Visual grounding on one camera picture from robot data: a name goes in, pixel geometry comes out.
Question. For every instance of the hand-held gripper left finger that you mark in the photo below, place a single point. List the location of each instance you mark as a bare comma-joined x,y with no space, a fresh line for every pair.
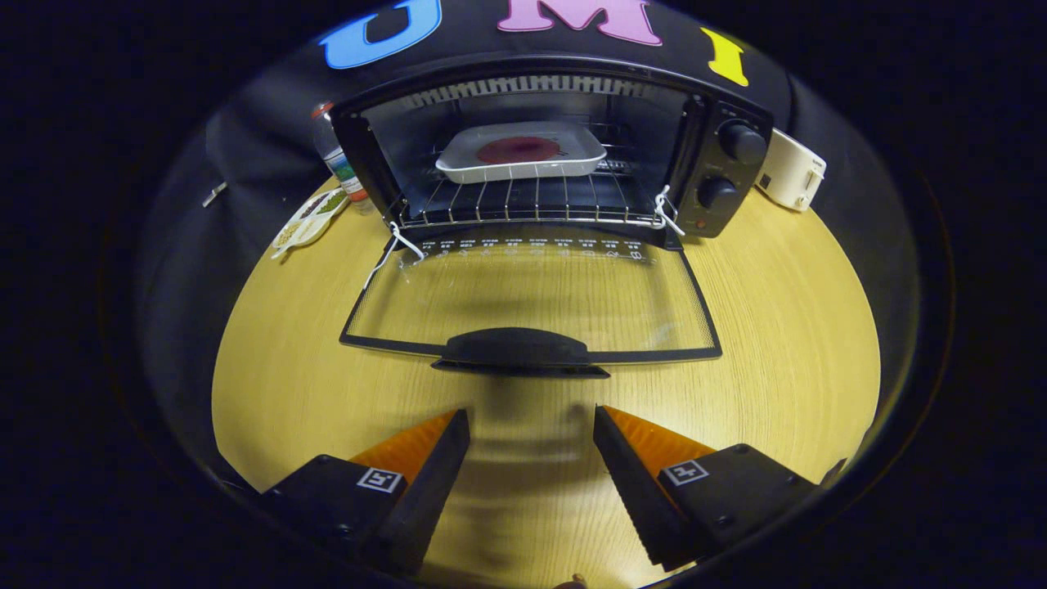
429,491

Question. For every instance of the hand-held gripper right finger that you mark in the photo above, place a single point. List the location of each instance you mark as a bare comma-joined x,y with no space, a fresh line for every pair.
630,483

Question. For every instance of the white square plate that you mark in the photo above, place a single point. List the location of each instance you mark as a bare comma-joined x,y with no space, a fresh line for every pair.
462,159

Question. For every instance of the pink round food slice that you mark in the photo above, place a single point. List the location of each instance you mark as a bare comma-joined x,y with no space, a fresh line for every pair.
519,150

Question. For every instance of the black toaster oven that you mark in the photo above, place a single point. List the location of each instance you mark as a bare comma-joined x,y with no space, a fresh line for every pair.
703,123

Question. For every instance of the metal oven rack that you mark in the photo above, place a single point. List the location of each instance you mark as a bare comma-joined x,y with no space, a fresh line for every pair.
523,214

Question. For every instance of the white bread toaster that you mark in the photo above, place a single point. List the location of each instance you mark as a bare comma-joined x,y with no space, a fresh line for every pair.
789,172

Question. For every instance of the clear plastic bottle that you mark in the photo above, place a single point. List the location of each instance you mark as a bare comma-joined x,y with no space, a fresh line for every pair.
335,155

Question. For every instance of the silver metal clip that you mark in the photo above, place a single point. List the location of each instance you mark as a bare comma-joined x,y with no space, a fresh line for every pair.
214,194

